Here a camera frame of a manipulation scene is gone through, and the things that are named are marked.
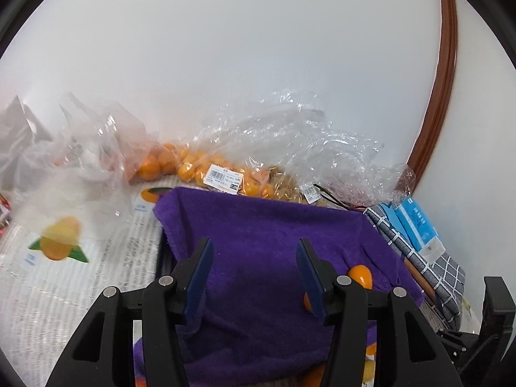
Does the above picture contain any red packet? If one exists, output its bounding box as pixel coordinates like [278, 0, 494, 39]
[0, 195, 11, 234]

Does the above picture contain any brown wooden door frame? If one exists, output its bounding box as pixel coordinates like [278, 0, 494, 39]
[407, 0, 458, 194]

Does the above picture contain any wooden stick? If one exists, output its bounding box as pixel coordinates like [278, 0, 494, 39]
[403, 258, 440, 303]

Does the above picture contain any oval orange kumquat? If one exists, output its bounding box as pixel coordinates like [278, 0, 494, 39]
[348, 265, 373, 290]

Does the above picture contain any orange print plastic bag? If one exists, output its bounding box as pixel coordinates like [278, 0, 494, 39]
[129, 185, 172, 220]
[0, 169, 134, 291]
[364, 342, 378, 384]

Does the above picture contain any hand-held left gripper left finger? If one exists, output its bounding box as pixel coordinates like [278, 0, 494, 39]
[46, 238, 214, 387]

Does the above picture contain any newspaper sheet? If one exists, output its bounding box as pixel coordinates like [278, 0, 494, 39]
[0, 210, 164, 387]

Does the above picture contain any blue tissue packet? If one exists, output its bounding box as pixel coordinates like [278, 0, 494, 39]
[381, 197, 446, 263]

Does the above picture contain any purple towel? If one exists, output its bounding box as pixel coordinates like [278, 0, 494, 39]
[133, 186, 424, 385]

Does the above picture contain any crumpled translucent plastic bag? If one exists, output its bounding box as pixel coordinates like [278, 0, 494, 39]
[16, 93, 150, 210]

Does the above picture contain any red and black cable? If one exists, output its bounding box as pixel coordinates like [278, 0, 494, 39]
[314, 184, 367, 210]

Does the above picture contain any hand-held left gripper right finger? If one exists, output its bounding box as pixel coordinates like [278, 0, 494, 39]
[295, 238, 462, 387]

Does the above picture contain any clear bag of mandarins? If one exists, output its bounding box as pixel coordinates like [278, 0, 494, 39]
[129, 105, 283, 200]

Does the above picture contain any clear bag of longans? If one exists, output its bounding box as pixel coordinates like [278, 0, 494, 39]
[242, 89, 416, 210]

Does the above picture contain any grey checked cloth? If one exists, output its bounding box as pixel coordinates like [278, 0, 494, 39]
[365, 205, 466, 327]

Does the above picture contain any white plastic bag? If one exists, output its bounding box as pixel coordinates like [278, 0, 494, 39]
[0, 94, 53, 190]

